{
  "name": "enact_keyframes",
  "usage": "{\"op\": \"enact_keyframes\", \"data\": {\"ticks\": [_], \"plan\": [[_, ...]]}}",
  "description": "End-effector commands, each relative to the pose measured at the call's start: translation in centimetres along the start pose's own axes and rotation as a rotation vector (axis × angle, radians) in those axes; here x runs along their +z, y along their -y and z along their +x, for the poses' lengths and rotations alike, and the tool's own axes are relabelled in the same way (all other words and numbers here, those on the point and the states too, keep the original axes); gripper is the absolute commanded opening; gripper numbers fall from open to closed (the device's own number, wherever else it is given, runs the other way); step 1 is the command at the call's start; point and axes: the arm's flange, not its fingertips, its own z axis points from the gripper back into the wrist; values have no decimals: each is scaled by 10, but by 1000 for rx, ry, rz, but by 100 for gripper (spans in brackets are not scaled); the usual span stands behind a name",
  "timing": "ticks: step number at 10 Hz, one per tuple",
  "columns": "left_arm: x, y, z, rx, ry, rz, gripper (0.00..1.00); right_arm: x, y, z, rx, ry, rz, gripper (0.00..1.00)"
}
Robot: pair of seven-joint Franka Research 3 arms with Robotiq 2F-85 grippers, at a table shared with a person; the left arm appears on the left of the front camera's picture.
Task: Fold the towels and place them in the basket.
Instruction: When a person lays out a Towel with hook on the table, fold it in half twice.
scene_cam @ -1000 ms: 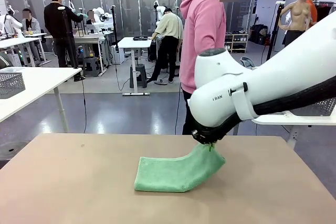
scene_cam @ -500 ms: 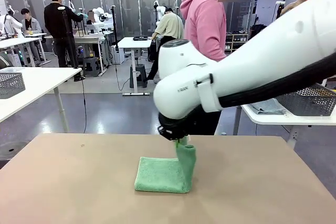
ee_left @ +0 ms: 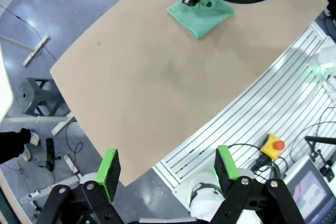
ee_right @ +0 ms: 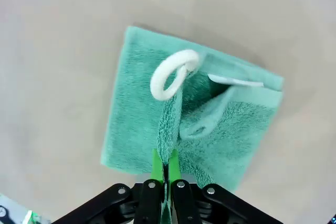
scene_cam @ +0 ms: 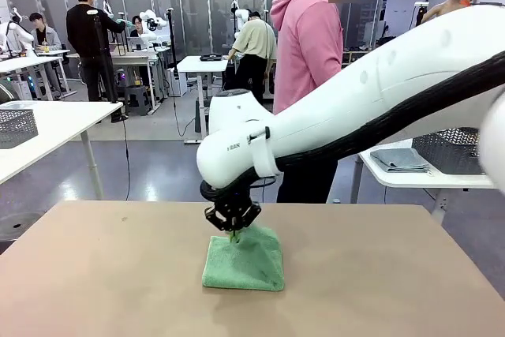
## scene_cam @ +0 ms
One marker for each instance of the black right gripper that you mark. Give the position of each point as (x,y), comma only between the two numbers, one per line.
(234,207)

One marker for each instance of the long white desk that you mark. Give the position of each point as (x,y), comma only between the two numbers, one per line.
(27,62)

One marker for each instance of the flat black device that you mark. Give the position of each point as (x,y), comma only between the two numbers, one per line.
(213,57)

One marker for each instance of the white shoe shelf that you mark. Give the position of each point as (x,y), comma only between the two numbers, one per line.
(355,53)

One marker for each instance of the round grey floor plate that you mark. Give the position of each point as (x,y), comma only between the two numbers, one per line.
(17,226)

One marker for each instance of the white workbench with frame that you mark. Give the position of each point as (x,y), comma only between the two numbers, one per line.
(134,57)

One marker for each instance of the seated person with dark hair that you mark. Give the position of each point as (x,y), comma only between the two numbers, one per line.
(138,27)

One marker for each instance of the small white robot arm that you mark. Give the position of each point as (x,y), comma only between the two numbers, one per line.
(238,17)
(17,33)
(152,21)

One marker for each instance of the black thin stand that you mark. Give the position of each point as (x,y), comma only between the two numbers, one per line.
(172,45)

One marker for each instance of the person in beige shirt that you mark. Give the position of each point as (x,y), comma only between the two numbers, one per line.
(254,49)

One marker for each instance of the bare mannequin with dark trousers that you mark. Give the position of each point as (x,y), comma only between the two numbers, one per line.
(436,11)

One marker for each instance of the man in black clothes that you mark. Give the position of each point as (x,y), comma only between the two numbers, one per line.
(84,37)

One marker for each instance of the grey plastic lattice basket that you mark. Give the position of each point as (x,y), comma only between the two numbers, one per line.
(16,128)
(450,151)

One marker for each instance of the seated person in grey jacket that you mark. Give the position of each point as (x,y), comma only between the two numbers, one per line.
(45,37)

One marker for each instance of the person in pink hoodie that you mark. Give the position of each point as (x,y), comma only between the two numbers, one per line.
(304,45)

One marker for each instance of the light grey towel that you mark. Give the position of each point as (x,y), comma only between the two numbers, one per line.
(400,159)

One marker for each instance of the black camera tripod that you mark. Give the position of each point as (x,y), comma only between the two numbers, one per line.
(103,57)

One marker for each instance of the dark grey step stool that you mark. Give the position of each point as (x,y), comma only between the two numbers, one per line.
(136,98)

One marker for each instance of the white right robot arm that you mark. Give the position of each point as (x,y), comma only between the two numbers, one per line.
(355,96)

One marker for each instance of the white table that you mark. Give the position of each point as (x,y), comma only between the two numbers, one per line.
(398,177)
(59,128)

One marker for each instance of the green terry towel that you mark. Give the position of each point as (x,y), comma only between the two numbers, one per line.
(244,266)

